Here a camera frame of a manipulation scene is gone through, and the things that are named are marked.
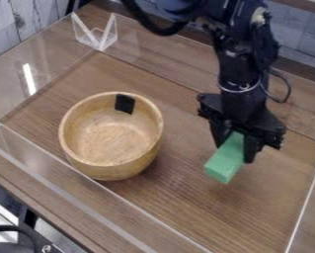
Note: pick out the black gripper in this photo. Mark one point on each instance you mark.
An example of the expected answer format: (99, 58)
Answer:
(242, 112)

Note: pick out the green rectangular stick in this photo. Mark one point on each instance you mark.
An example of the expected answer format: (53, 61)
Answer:
(228, 160)

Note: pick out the wooden bowl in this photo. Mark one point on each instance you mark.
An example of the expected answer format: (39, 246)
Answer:
(111, 145)

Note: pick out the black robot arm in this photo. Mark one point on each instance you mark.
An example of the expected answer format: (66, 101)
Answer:
(246, 48)

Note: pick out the black square pad in bowl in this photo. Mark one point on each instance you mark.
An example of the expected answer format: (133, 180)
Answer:
(125, 103)

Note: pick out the clear acrylic enclosure wall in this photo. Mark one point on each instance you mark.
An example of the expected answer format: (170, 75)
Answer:
(172, 209)

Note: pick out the clear acrylic corner bracket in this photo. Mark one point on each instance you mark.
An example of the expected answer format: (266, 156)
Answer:
(97, 38)

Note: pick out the black metal table frame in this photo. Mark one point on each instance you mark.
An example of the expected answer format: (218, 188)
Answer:
(30, 242)

